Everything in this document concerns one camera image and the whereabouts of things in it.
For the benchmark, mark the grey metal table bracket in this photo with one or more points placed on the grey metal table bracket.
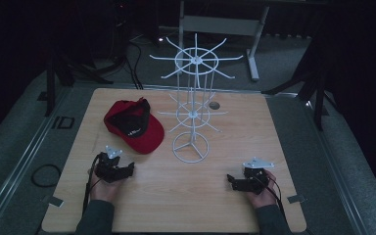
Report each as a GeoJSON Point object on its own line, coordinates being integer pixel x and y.
{"type": "Point", "coordinates": [296, 198]}
{"type": "Point", "coordinates": [54, 200]}

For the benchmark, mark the red and black cap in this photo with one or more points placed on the red and black cap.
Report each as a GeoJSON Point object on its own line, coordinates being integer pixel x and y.
{"type": "Point", "coordinates": [143, 138]}

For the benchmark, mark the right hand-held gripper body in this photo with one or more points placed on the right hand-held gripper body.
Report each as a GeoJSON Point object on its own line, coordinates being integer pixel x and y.
{"type": "Point", "coordinates": [253, 181]}

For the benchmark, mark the metal floor rail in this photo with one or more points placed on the metal floor rail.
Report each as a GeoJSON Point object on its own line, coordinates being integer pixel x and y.
{"type": "Point", "coordinates": [19, 169]}
{"type": "Point", "coordinates": [339, 169]}

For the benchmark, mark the person's right hand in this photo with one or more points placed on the person's right hand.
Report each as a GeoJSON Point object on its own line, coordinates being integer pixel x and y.
{"type": "Point", "coordinates": [265, 197]}

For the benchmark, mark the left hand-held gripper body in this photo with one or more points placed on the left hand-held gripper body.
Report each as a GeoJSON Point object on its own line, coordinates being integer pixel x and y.
{"type": "Point", "coordinates": [108, 169]}

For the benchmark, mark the black rectangular floor bracket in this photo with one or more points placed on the black rectangular floor bracket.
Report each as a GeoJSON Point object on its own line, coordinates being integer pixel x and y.
{"type": "Point", "coordinates": [66, 122]}

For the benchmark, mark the black tripod stand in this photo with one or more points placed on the black tripod stand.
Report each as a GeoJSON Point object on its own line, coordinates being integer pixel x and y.
{"type": "Point", "coordinates": [50, 88]}
{"type": "Point", "coordinates": [319, 98]}

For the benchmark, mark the round metal table grommet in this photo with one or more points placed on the round metal table grommet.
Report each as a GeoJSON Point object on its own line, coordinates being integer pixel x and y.
{"type": "Point", "coordinates": [214, 105]}

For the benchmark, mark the person's left hand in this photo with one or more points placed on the person's left hand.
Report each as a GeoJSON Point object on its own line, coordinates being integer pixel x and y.
{"type": "Point", "coordinates": [103, 189]}

